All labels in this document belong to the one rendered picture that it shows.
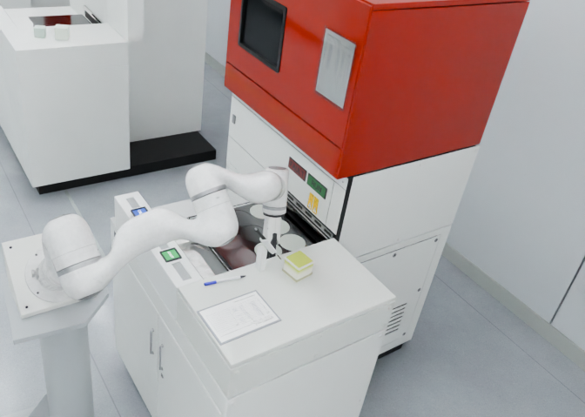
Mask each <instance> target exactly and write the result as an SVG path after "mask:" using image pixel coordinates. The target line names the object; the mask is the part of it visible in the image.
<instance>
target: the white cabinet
mask: <svg viewBox="0 0 585 417"><path fill-rule="evenodd" d="M113 296H114V317H115V337H116V348H117V350H118V353H119V354H120V356H121V358H122V360H123V362H124V364H125V366H126V368H127V370H128V372H129V374H130V376H131V377H132V379H133V381H134V383H135V385H136V387H137V389H138V391H139V393H140V395H141V397H142V399H143V401H144V402H145V405H146V406H147V408H148V410H149V412H150V414H151V417H359V415H360V410H361V408H362V405H363V402H364V399H365V396H366V391H367V389H368V386H369V383H370V380H371V377H372V374H373V370H374V367H375V364H376V360H377V358H378V355H379V352H380V348H381V345H382V341H383V339H384V336H385V333H386V330H387V329H386V328H384V329H382V330H380V331H378V332H377V333H373V334H371V335H369V336H366V337H365V338H363V339H361V340H357V341H355V342H354V343H351V344H349V345H347V346H344V347H342V348H340V349H338V350H336V351H333V352H331V353H329V354H326V355H324V356H322V357H320V358H318V359H316V360H313V361H311V362H308V363H306V364H305V365H303V366H300V367H297V368H295V369H293V370H291V371H289V372H287V373H283V374H281V375H280V376H278V377H275V378H273V379H271V380H268V381H266V382H264V383H262V384H259V385H257V386H255V387H253V388H250V389H248V390H246V391H244V392H242V393H239V394H237V395H234V396H232V397H231V398H229V399H227V398H226V397H225V395H224V393H223V392H222V390H221V389H220V387H219V385H218V383H217V382H216V380H215V379H214V378H213V377H212V374H211V373H210V371H209V370H208V368H207V367H206V365H205V363H204V362H203V361H202V359H201V358H200V356H199V355H198V353H197V351H196V350H195V348H194V346H193V345H192V343H191V342H190V341H189V339H188V338H187V336H186V334H185V332H184V331H183V329H182V328H181V326H180V325H179V323H178V322H177V321H176V320H175V319H174V318H173V317H172V315H171V313H170V311H169V310H168V308H167V307H166V305H165V303H164V302H163V300H162V299H161V298H160V296H159V295H158V293H157V291H156V290H155V288H154V286H153V285H152V283H151V282H150V281H149V279H148V278H147V276H146V274H145V272H144V271H143V269H142V268H141V266H140V264H139V263H138V262H137V260H136V259H133V260H132V261H130V262H129V263H128V264H127V265H126V266H124V267H123V268H122V269H121V270H120V271H119V273H118V274H117V275H116V276H115V277H114V278H113Z"/></svg>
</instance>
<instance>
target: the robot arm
mask: <svg viewBox="0 0 585 417"><path fill-rule="evenodd" d="M288 179H289V170H288V169H287V168H285V167H281V166H268V167H266V168H265V170H264V171H261V172H254V173H247V174H239V173H236V172H231V171H229V170H226V169H225V168H223V167H220V166H218V165H214V164H209V163H202V164H198V165H194V166H193V167H192V168H191V169H190V170H189V171H188V172H187V174H186V177H185V185H186V189H187V191H188V194H189V196H190V199H191V201H192V205H193V207H194V210H195V212H196V214H197V217H196V218H195V219H186V218H185V217H183V216H181V215H179V214H177V213H175V212H174V211H172V210H169V209H165V208H157V209H153V210H150V211H148V212H144V213H142V214H139V215H138V216H136V217H134V218H132V219H129V220H127V221H126V222H125V223H123V224H122V225H121V227H120V228H119V229H118V231H117V233H116V235H115V238H114V241H113V244H112V248H111V251H110V252H109V254H108V255H107V256H106V257H104V258H102V257H101V254H100V252H99V250H98V246H97V243H96V241H95V239H94V237H93V234H92V232H91V229H90V227H89V225H88V224H87V222H86V221H85V220H84V219H83V218H82V217H80V216H79V215H77V214H73V213H67V214H63V215H59V216H57V217H55V218H53V219H52V220H51V221H49V222H48V223H47V225H46V226H45V228H44V230H43V233H42V245H43V246H42V247H40V248H39V249H37V250H36V251H35V252H34V253H33V254H32V255H31V256H30V258H29V260H28V262H27V264H26V267H25V273H24V276H25V281H26V284H27V286H28V287H29V289H30V290H31V292H32V293H33V294H34V295H36V296H37V297H38V298H40V299H42V300H45V301H48V302H63V301H66V300H68V299H74V300H86V299H90V298H92V297H94V296H96V295H97V294H99V293H101V291H103V290H104V289H105V288H106V287H107V285H108V284H109V283H110V282H111V281H112V280H113V278H114V277H115V276H116V275H117V274H118V273H119V271H120V270H121V269H122V268H123V267H124V266H126V265H127V264H128V263H129V262H130V261H132V260H133V259H135V258H136V257H137V256H139V255H141V254H142V253H144V252H148V251H150V250H151V249H154V248H156V247H159V246H161V245H164V244H167V243H169V242H172V241H175V240H179V239H184V240H189V241H192V242H196V243H199V244H201V245H207V246H210V247H219V246H222V245H226V244H228V243H229V242H231V241H232V240H233V239H235V237H236V235H237V233H238V229H239V222H238V219H237V216H236V213H235V211H234V209H233V206H232V202H231V200H230V198H229V195H228V193H227V190H226V188H228V189H229V190H231V191H233V192H235V193H236V194H238V195H239V196H240V197H241V198H244V199H245V200H247V201H249V202H252V203H255V204H263V205H262V212H263V214H264V215H265V221H264V229H263V235H264V236H265V237H266V239H268V241H269V242H270V243H271V245H272V246H273V247H274V249H275V250H276V245H277V244H279V242H280V232H281V217H284V216H285V213H286V202H287V191H288Z"/></svg>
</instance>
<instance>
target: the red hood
mask: <svg viewBox="0 0 585 417"><path fill-rule="evenodd" d="M529 1H530V0H231V6H230V17H229V29H228V39H227V51H226V63H225V87H226V88H227V89H229V90H230V91H231V92H232V93H234V94H235V95H236V96H237V97H238V98H240V99H241V100H242V101H243V102H245V103H246V104H247V105H248V106H250V107H251V108H252V109H253V110H254V111H256V112H257V113H258V114H259V115H260V116H261V117H262V118H263V119H264V120H266V121H267V122H268V123H269V124H271V125H272V126H273V127H274V128H275V129H277V130H278V131H279V132H280V133H282V134H283V135H284V136H285V137H286V138H288V139H289V140H290V141H291V142H293V143H294V144H295V145H296V146H298V147H299V148H300V149H301V150H302V151H303V152H304V153H305V154H306V155H308V156H309V157H310V158H311V159H313V160H314V161H315V162H316V163H317V164H319V165H320V166H321V167H322V168H324V169H325V170H326V171H327V172H329V173H330V174H331V175H332V176H333V177H335V178H336V179H341V178H347V177H351V176H354V175H358V174H361V173H365V172H371V171H375V170H379V169H382V168H386V167H388V166H392V165H398V164H402V163H406V162H409V161H413V160H416V159H420V158H426V157H430V156H433V155H437V154H441V153H444V152H448V151H454V150H458V149H461V148H465V147H469V146H472V145H478V144H479V143H480V142H481V138H482V136H483V133H484V131H485V128H486V125H487V122H488V119H489V116H490V113H491V110H492V109H493V106H494V101H495V99H496V96H497V94H498V91H499V89H500V86H501V82H502V79H503V77H504V74H505V71H506V69H507V67H508V62H509V59H510V57H511V55H512V52H513V49H514V45H515V43H516V40H517V37H518V35H519V32H520V29H521V26H522V23H523V20H524V17H525V16H526V13H527V10H528V6H529V3H530V2H529Z"/></svg>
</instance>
